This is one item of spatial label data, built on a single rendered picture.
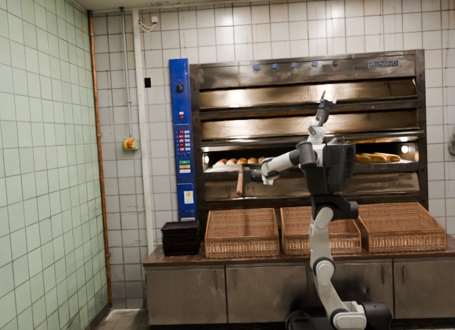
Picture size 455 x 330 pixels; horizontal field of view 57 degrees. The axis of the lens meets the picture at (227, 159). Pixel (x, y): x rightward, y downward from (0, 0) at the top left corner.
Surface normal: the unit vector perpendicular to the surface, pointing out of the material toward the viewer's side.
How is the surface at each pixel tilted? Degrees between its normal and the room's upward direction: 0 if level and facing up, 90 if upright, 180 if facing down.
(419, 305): 90
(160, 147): 90
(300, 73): 90
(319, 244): 90
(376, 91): 70
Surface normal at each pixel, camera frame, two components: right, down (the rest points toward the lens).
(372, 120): -0.05, -0.32
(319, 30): -0.06, 0.06
